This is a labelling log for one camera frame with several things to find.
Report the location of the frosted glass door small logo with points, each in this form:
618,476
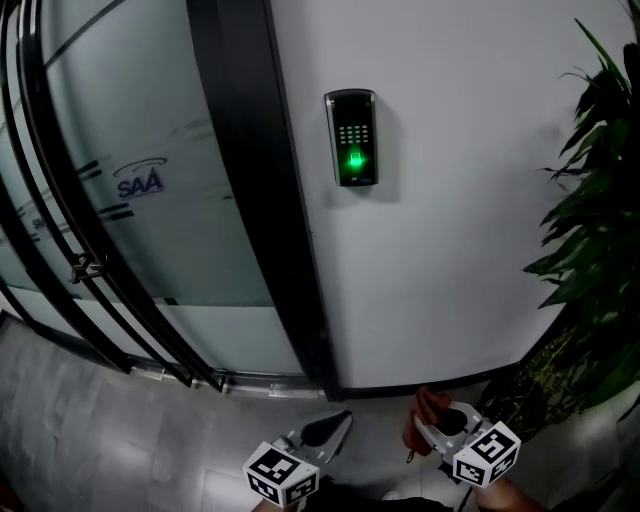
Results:
35,235

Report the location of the black door frame post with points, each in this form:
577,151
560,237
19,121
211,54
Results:
250,150

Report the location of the person's left forearm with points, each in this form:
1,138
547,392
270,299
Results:
275,507

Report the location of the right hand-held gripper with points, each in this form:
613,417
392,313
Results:
487,455

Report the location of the black door lock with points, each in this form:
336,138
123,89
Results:
86,267

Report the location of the frosted glass panel large logo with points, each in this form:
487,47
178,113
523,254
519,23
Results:
150,125

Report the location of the green leafy plant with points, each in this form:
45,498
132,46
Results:
600,225

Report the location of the reddish brown cloth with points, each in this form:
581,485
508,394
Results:
425,410

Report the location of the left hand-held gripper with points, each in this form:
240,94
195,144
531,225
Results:
280,475

